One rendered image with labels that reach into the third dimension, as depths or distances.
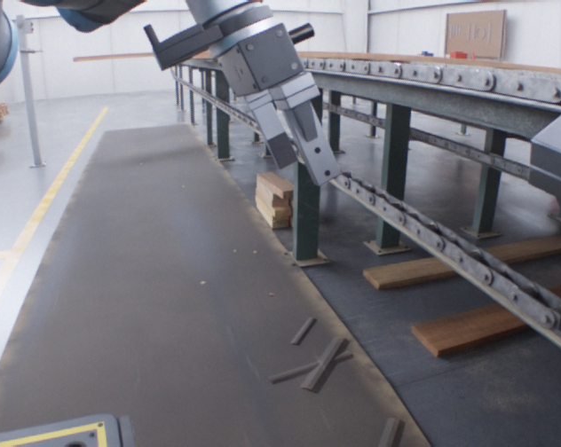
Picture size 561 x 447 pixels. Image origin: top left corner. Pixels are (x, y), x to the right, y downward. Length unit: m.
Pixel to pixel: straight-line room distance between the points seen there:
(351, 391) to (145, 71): 11.57
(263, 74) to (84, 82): 12.10
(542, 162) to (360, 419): 1.05
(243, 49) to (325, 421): 0.95
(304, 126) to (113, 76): 12.07
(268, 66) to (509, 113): 0.35
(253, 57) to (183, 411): 0.97
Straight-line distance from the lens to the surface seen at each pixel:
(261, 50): 0.41
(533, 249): 2.30
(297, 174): 1.77
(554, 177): 0.18
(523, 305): 0.70
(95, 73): 12.42
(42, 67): 12.68
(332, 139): 4.00
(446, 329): 1.53
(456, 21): 10.16
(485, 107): 0.66
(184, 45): 0.44
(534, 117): 0.60
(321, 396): 1.23
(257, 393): 1.24
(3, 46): 0.61
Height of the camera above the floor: 0.86
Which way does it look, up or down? 22 degrees down
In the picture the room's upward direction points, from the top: straight up
